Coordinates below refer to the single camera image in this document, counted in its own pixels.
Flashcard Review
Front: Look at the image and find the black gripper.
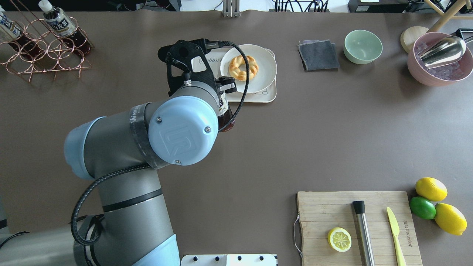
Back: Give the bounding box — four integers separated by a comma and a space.
158, 40, 237, 96

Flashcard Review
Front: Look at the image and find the dark tea bottle white cap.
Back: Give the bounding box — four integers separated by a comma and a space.
218, 92, 235, 132

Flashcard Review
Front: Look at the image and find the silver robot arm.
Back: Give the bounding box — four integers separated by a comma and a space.
1, 39, 244, 266

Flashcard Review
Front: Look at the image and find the cream serving tray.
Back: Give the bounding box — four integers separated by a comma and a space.
191, 47, 277, 103

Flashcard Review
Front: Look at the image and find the tea bottle in rack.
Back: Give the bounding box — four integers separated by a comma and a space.
0, 7, 42, 61
38, 0, 91, 56

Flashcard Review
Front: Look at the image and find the white round plate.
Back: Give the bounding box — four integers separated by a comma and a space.
220, 44, 277, 93

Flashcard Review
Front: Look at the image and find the grey folded cloth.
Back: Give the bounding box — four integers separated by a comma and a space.
297, 40, 340, 71

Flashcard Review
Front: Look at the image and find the green ceramic bowl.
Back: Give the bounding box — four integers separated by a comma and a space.
343, 29, 383, 65

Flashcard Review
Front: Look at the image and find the wooden cutting board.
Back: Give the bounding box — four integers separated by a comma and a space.
297, 191, 423, 266

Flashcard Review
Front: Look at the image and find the wooden mug tree stand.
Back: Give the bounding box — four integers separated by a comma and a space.
400, 0, 473, 53

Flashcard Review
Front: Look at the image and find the steel muddler bar tool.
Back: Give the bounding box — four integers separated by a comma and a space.
353, 201, 375, 266

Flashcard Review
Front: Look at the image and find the half lemon slice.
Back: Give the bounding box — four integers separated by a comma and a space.
327, 227, 352, 252

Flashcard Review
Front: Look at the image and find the pink bowl with ice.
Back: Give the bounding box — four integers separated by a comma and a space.
407, 32, 473, 86

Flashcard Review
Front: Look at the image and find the metal ice scoop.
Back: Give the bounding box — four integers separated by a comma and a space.
419, 36, 466, 69

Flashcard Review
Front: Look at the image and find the yellow plastic knife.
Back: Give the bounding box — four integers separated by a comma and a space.
386, 207, 407, 266

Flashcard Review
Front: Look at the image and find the yellow lemon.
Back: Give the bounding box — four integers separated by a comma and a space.
434, 203, 467, 236
415, 177, 448, 202

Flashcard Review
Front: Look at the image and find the green lime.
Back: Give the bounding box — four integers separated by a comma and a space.
409, 196, 436, 219

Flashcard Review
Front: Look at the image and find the braided ring bread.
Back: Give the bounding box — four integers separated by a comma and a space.
228, 55, 259, 81

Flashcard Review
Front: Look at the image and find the copper wire bottle rack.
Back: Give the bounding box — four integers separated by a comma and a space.
1, 9, 94, 82

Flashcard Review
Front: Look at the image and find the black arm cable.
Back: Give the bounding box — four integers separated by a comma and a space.
70, 38, 250, 246

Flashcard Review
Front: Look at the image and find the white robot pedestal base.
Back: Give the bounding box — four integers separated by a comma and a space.
181, 253, 278, 266

